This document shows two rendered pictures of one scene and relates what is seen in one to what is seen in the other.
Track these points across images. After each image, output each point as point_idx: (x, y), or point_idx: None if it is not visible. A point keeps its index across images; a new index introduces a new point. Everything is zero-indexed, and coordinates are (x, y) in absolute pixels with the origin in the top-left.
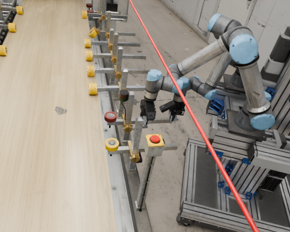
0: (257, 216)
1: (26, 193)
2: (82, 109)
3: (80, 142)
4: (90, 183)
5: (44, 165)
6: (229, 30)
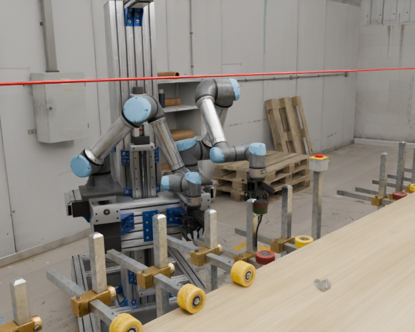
0: (182, 276)
1: None
2: (290, 274)
3: (336, 251)
4: (361, 232)
5: (394, 253)
6: (208, 87)
